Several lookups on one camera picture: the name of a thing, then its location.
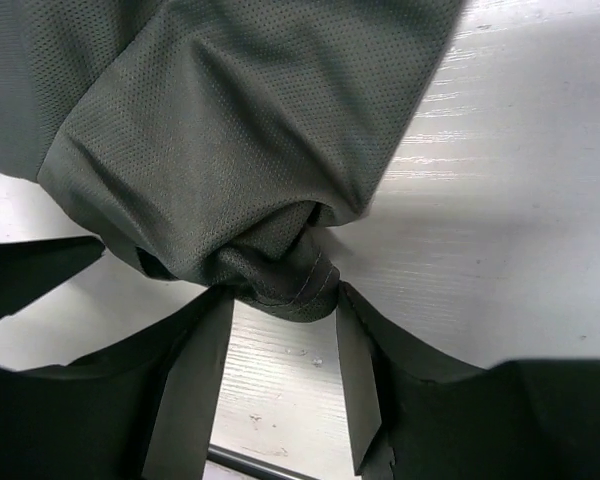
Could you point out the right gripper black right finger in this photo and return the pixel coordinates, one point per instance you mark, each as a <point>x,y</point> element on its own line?
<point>414,412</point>

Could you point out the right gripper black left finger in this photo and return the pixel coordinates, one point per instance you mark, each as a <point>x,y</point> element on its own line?
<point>142,407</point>

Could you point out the dark grey t-shirt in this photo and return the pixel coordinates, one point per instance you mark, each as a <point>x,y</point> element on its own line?
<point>204,141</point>

